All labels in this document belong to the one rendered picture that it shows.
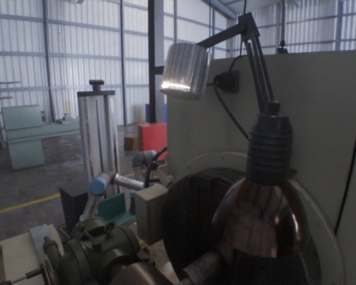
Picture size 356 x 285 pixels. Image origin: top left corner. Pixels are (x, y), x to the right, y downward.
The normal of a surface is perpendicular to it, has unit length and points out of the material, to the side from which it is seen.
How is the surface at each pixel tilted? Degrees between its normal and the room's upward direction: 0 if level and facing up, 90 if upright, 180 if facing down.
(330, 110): 90
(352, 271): 90
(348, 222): 90
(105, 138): 90
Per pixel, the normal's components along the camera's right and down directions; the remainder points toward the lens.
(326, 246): -0.74, 0.16
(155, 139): 0.40, 0.22
